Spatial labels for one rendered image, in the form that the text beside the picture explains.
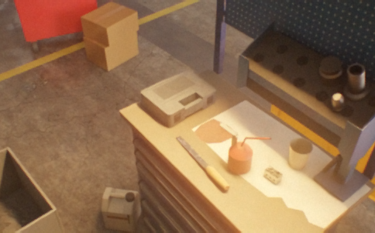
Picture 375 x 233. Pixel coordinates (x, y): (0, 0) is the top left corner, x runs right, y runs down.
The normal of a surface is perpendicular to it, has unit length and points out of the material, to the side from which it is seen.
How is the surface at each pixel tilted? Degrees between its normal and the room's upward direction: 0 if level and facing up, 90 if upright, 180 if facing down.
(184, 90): 0
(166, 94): 0
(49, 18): 90
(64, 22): 90
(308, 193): 0
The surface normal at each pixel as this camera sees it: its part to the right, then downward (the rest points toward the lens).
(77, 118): 0.00, -0.75
